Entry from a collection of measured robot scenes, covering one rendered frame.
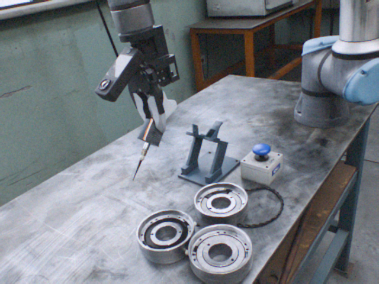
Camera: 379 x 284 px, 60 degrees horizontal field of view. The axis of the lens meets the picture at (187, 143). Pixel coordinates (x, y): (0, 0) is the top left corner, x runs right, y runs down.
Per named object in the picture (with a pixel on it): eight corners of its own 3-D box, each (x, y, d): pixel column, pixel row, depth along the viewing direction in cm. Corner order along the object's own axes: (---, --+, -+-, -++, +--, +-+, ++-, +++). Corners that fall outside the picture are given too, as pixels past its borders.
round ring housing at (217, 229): (256, 244, 59) (254, 226, 57) (249, 296, 50) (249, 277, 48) (198, 238, 62) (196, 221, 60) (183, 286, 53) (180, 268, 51)
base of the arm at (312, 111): (305, 103, 107) (307, 73, 102) (355, 110, 98) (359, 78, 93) (285, 122, 98) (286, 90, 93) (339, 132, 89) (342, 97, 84)
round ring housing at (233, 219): (237, 239, 60) (235, 222, 58) (187, 225, 65) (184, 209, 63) (255, 203, 68) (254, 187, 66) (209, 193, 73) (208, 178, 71)
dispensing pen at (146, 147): (121, 175, 69) (151, 103, 71) (135, 180, 72) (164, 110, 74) (127, 178, 68) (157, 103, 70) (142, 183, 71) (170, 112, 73)
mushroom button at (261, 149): (265, 171, 73) (265, 152, 71) (249, 167, 75) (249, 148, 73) (273, 163, 76) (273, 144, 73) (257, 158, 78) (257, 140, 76)
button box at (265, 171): (269, 186, 72) (268, 168, 70) (241, 177, 77) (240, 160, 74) (285, 168, 77) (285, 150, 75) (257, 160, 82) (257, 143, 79)
